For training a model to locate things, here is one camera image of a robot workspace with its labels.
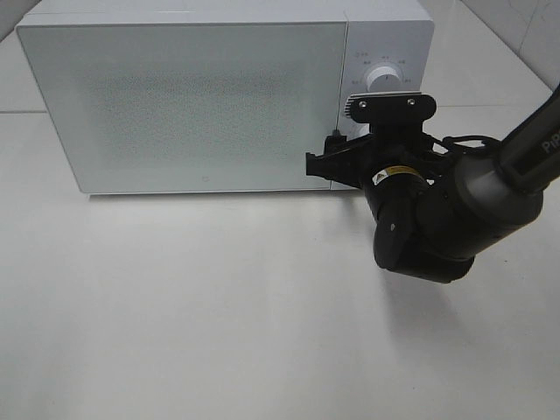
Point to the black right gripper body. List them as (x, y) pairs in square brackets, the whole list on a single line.
[(390, 163)]

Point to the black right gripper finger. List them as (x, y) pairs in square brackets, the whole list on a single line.
[(343, 167), (334, 141)]

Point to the white timer knob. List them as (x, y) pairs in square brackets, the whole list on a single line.
[(363, 132)]

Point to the white microwave door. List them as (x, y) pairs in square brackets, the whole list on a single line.
[(189, 108)]

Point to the upper white power knob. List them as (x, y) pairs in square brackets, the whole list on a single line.
[(383, 78)]

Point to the white microwave oven body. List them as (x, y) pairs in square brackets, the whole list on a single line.
[(398, 33)]

